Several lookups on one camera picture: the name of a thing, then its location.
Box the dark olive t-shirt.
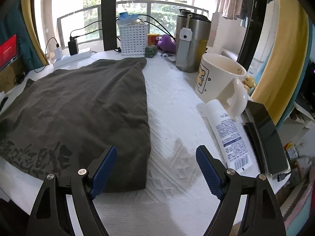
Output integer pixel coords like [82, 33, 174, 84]
[1, 58, 151, 192]

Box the white cream tube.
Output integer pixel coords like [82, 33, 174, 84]
[205, 100, 253, 173]

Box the black smartphone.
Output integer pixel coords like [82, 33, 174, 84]
[244, 101, 289, 177]

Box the cream cartoon mug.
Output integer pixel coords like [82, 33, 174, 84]
[195, 53, 248, 121]

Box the yellow curtain right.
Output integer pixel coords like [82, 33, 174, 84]
[251, 0, 312, 127]

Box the yellow curtain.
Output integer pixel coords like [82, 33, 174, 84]
[21, 0, 47, 65]
[251, 0, 312, 127]

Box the white power strip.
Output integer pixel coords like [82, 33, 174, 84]
[53, 49, 92, 68]

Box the white charger plug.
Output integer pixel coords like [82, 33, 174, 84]
[54, 43, 63, 61]

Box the black charger brick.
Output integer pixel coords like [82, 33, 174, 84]
[68, 36, 79, 55]

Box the brown cardboard box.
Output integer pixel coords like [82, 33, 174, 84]
[0, 58, 26, 93]

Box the white perforated basket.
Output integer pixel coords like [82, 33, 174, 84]
[119, 21, 148, 55]

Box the purple plush toy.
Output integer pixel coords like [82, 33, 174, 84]
[157, 35, 176, 53]

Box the yellow red can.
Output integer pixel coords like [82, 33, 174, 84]
[147, 34, 160, 46]

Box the stainless steel thermos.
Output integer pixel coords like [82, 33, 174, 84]
[176, 9, 211, 73]

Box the balcony railing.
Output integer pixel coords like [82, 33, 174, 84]
[56, 0, 210, 50]

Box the red screen tablet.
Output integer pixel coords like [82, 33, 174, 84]
[0, 34, 20, 70]

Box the teal curtain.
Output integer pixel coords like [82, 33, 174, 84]
[1, 0, 45, 71]

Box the yellow curtain left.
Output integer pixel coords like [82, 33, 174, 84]
[21, 0, 47, 65]

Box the black coiled cable bundle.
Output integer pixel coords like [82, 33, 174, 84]
[13, 72, 27, 85]

